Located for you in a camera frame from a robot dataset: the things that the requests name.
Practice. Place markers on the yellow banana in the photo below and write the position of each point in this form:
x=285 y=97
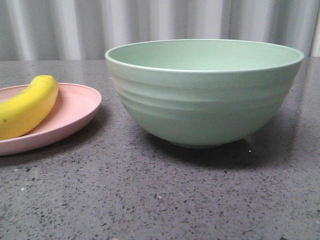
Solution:
x=26 y=110

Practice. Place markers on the pink plate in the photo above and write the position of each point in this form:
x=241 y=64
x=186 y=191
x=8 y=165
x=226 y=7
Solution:
x=76 y=105

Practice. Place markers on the green ribbed bowl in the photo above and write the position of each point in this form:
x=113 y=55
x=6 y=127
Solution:
x=200 y=93

